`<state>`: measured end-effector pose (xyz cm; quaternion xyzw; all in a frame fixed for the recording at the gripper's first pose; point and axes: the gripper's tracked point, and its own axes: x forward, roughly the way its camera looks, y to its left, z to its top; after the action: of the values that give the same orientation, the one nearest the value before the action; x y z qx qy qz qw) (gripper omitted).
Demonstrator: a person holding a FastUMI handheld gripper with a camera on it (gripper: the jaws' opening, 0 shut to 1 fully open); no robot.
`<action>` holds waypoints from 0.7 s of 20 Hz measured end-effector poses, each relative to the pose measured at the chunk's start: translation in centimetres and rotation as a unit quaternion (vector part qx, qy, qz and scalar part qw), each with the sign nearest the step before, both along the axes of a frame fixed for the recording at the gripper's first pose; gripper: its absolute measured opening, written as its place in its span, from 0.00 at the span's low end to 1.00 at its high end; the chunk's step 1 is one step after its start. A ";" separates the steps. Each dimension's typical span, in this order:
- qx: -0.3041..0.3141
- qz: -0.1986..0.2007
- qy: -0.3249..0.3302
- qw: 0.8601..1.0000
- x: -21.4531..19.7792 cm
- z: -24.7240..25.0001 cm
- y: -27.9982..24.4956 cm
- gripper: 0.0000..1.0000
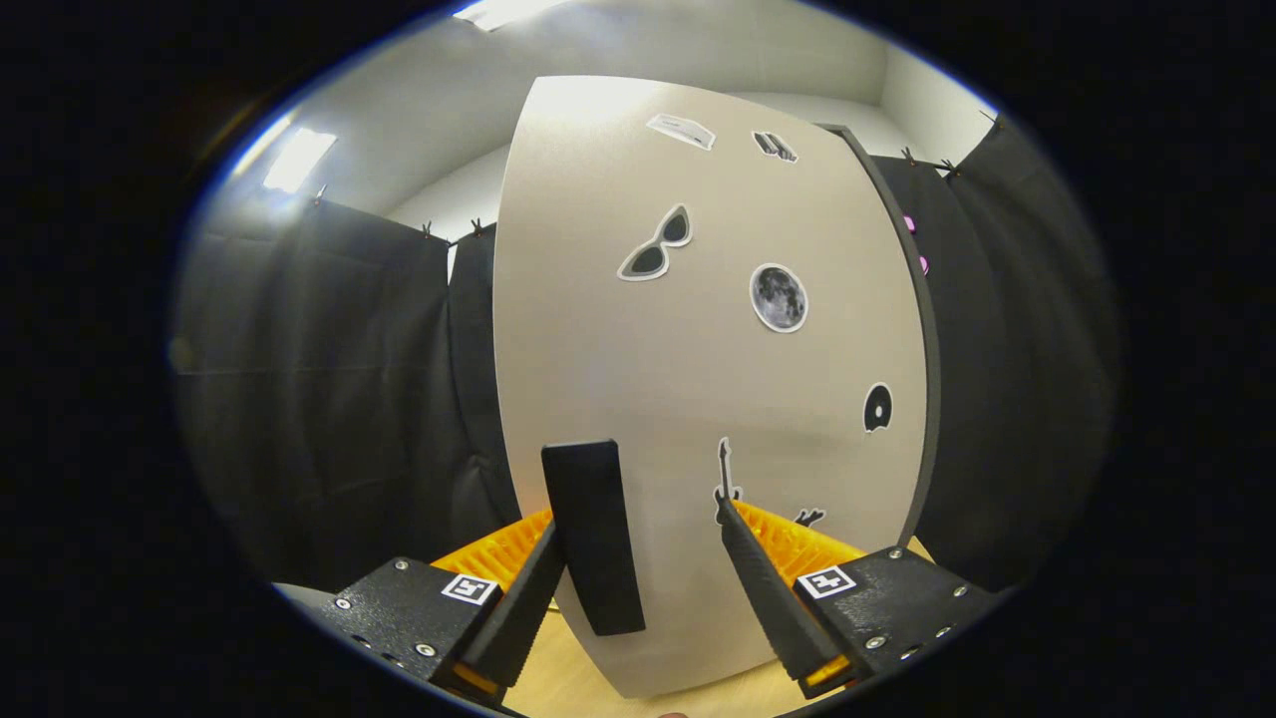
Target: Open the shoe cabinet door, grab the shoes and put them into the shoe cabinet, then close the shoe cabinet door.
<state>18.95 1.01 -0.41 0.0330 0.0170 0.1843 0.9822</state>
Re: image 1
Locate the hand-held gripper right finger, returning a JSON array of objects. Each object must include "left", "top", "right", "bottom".
[{"left": 713, "top": 489, "right": 998, "bottom": 699}]

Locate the large ceiling light panel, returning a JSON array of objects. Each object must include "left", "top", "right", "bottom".
[{"left": 454, "top": 0, "right": 559, "bottom": 31}]

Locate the black door handle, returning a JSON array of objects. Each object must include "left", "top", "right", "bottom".
[{"left": 541, "top": 439, "right": 647, "bottom": 637}]

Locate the small ceiling light panel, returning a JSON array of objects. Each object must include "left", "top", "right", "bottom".
[{"left": 261, "top": 128, "right": 338, "bottom": 194}]

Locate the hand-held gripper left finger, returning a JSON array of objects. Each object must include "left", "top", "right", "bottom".
[{"left": 319, "top": 511, "right": 569, "bottom": 704}]

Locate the beige shoe cabinet door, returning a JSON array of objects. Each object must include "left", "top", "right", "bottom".
[{"left": 491, "top": 75, "right": 930, "bottom": 699}]

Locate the black backdrop cloth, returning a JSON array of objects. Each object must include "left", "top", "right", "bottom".
[{"left": 174, "top": 115, "right": 1117, "bottom": 599}]

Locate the dark grey shoe cabinet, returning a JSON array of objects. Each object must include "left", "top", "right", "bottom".
[{"left": 817, "top": 122, "right": 943, "bottom": 544}]

